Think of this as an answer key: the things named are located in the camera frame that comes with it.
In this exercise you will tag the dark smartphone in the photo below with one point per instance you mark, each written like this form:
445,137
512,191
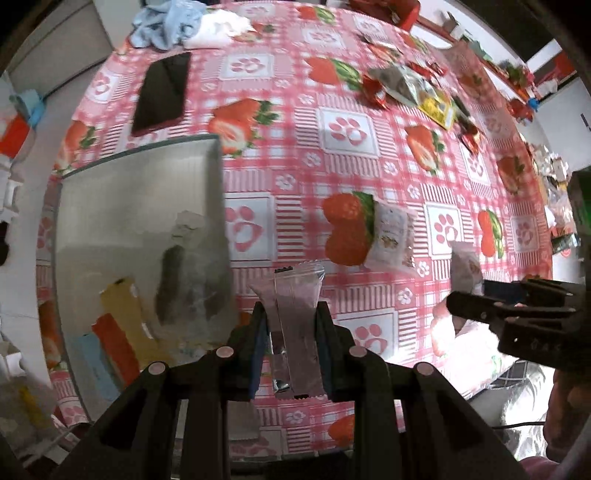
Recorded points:
161,94

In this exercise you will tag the large silver snack bag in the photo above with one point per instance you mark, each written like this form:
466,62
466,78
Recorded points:
399,85

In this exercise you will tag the dark snack stick packet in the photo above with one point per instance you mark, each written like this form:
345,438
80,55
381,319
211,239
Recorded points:
461,111

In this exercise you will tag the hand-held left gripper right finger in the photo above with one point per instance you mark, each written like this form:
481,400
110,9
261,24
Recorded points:
325,364

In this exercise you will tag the grey plaid cloth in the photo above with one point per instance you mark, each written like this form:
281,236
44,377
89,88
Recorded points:
517,397

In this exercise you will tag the red twisted snack packet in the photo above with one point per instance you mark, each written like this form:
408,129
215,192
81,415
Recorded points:
471,139

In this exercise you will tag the red crinkled snack packet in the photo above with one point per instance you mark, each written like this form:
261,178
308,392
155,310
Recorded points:
374,92

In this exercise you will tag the small flower pot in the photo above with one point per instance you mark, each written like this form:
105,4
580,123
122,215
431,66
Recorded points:
517,74

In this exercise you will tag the dark clear-topped snack packet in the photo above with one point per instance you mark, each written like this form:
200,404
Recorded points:
184,286

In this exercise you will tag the clear plastic container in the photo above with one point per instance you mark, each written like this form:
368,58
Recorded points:
138,194

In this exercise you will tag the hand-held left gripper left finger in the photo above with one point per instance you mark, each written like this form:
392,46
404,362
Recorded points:
256,364

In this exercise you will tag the white cloth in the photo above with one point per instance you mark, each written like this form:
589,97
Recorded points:
217,30

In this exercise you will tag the light blue cloth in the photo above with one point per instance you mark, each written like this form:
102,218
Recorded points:
166,23

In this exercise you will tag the blue snack stick packet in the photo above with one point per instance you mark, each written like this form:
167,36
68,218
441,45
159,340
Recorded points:
97,369

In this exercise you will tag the yellow snack stick packet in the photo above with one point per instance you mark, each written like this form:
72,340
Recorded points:
127,307

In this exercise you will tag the translucent snack wrapper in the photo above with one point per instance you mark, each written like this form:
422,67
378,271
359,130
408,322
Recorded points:
298,332

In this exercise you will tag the green snack packet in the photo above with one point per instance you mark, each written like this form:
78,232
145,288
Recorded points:
420,76

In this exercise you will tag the person's right forearm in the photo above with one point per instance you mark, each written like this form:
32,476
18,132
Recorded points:
570,415

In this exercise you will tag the white nut print packet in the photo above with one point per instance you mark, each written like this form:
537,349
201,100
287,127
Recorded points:
390,235

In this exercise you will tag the small white snack packet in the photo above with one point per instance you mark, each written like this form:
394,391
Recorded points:
466,270

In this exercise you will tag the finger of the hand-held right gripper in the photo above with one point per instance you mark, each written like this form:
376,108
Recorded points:
508,290
489,307

